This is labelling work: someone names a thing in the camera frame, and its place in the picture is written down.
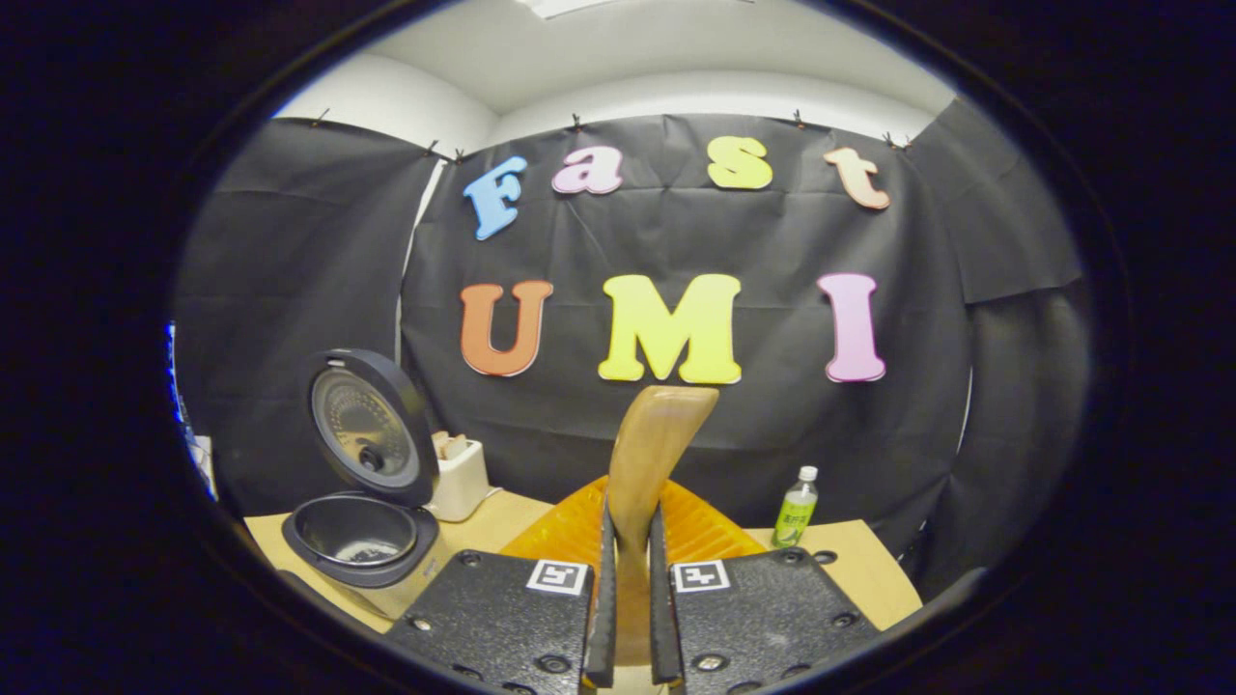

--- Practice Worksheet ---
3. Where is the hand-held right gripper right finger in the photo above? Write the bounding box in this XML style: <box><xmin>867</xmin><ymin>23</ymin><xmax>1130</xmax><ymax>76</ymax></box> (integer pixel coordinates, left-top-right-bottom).
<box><xmin>649</xmin><ymin>480</ymin><xmax>882</xmax><ymax>695</ymax></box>

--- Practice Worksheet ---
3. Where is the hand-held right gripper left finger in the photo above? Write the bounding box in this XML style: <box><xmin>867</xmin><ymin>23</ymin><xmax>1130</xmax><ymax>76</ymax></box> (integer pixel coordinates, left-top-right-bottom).
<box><xmin>404</xmin><ymin>475</ymin><xmax>619</xmax><ymax>695</ymax></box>

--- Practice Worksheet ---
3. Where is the wooden spoon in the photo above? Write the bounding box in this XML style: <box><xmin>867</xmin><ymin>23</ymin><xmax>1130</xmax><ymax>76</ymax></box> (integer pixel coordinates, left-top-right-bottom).
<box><xmin>606</xmin><ymin>385</ymin><xmax>720</xmax><ymax>667</ymax></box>

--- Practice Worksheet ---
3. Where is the dark lid silver rice cooker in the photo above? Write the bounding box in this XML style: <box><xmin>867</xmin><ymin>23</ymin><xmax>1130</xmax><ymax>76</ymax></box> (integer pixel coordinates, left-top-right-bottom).
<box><xmin>280</xmin><ymin>347</ymin><xmax>442</xmax><ymax>621</ymax></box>

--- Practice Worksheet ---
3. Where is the green drink bottle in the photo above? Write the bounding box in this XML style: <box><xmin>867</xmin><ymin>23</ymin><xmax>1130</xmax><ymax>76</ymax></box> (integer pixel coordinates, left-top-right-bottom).
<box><xmin>771</xmin><ymin>465</ymin><xmax>820</xmax><ymax>549</ymax></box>

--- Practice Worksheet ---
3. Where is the white toaster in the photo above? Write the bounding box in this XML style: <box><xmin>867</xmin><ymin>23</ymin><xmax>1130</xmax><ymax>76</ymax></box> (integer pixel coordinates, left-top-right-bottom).
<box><xmin>425</xmin><ymin>431</ymin><xmax>493</xmax><ymax>523</ymax></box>

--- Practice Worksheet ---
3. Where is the black backdrop cloth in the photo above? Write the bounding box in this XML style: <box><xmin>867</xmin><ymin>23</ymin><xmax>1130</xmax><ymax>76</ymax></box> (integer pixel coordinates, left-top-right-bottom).
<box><xmin>174</xmin><ymin>97</ymin><xmax>1087</xmax><ymax>599</ymax></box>

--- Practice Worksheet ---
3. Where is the large ceiling light panel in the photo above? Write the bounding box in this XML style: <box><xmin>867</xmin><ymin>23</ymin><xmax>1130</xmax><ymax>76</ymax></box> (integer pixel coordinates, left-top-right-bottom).
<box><xmin>517</xmin><ymin>0</ymin><xmax>754</xmax><ymax>20</ymax></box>

